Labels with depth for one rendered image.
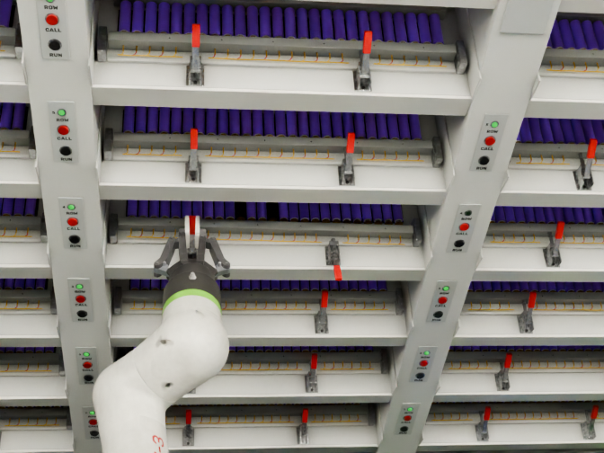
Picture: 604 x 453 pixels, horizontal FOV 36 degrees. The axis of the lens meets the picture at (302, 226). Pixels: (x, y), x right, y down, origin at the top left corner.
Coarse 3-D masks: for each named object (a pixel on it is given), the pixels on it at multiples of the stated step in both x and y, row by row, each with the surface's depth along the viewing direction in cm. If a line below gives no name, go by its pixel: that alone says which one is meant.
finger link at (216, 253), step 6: (210, 240) 163; (216, 240) 163; (216, 246) 161; (210, 252) 163; (216, 252) 159; (216, 258) 158; (222, 258) 158; (216, 264) 159; (222, 264) 156; (228, 264) 156; (228, 276) 157
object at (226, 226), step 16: (128, 224) 173; (144, 224) 173; (160, 224) 173; (176, 224) 174; (208, 224) 174; (224, 224) 175; (240, 224) 175; (256, 224) 176; (272, 224) 176; (288, 224) 176; (304, 224) 177; (320, 224) 177; (336, 224) 178; (352, 224) 178; (368, 224) 179; (240, 240) 175; (256, 240) 176; (272, 240) 176; (304, 240) 177; (400, 240) 179
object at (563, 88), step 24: (576, 24) 159; (600, 24) 159; (552, 48) 156; (576, 48) 157; (600, 48) 157; (552, 72) 155; (576, 72) 156; (600, 72) 155; (552, 96) 152; (576, 96) 153; (600, 96) 153
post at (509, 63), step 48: (480, 48) 147; (528, 48) 144; (480, 96) 150; (528, 96) 151; (480, 192) 165; (432, 240) 174; (480, 240) 173; (432, 288) 181; (432, 336) 192; (432, 384) 203; (384, 432) 215
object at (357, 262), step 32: (384, 224) 182; (416, 224) 179; (128, 256) 172; (224, 256) 174; (256, 256) 175; (288, 256) 176; (320, 256) 176; (352, 256) 177; (384, 256) 178; (416, 256) 179
